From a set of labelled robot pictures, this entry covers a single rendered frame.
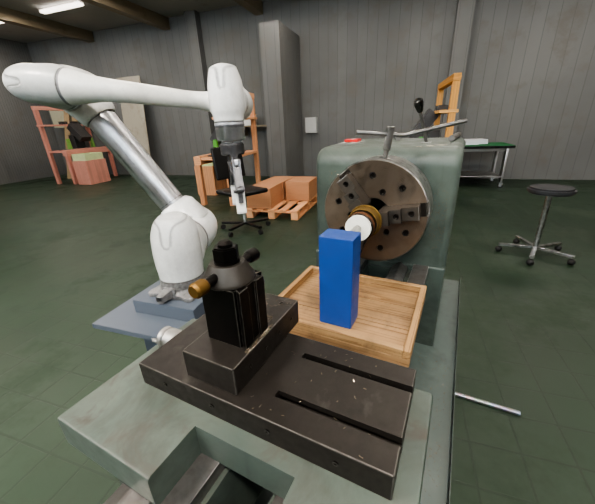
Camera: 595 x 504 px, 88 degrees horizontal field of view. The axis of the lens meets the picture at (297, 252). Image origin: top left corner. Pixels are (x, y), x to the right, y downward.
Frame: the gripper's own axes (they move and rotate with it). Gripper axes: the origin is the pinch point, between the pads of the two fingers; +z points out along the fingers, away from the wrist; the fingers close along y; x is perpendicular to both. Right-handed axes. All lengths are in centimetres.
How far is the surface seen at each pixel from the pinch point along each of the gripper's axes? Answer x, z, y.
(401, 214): -41, 0, -33
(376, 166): -37.5, -12.1, -24.0
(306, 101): -262, -87, 702
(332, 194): -27.9, -3.5, -14.6
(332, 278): -14.5, 8.8, -46.1
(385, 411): -9, 14, -77
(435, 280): -62, 28, -26
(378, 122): -406, -30, 601
